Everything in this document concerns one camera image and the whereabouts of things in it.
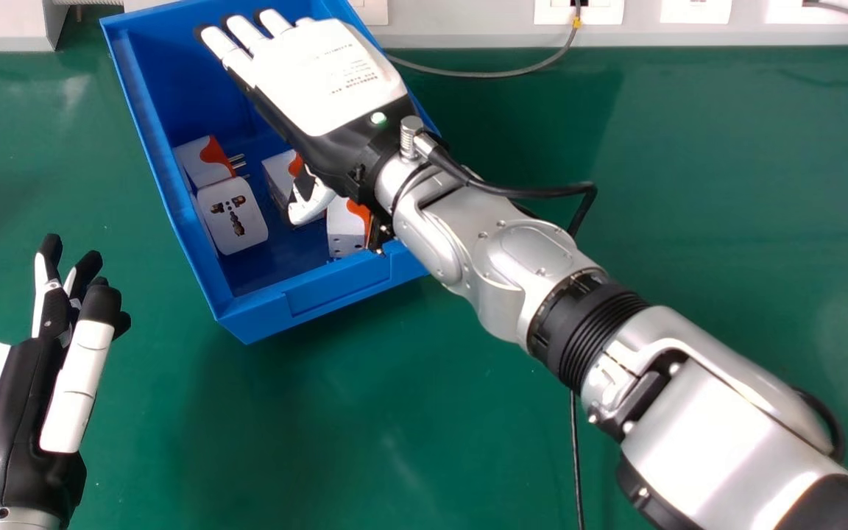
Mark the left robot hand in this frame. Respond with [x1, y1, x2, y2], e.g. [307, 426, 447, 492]
[0, 234, 133, 517]

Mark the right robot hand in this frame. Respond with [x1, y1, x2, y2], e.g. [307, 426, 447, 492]
[196, 9, 426, 226]

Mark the white-and-orange plug adapter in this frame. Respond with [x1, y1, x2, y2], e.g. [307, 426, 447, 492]
[326, 197, 389, 260]
[261, 149, 308, 223]
[195, 176, 269, 257]
[173, 135, 249, 194]

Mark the blue plastic bin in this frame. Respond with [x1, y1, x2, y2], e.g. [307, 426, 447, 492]
[99, 0, 444, 346]

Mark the grey power cable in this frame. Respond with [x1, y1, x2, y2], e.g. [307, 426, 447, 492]
[383, 0, 584, 80]

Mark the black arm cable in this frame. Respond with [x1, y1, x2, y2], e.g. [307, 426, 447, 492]
[400, 116, 599, 239]

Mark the white wall socket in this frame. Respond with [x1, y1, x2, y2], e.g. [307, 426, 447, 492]
[534, 0, 626, 26]
[660, 0, 733, 25]

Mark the thin black hanging cable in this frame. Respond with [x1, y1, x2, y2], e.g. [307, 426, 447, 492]
[569, 388, 587, 530]

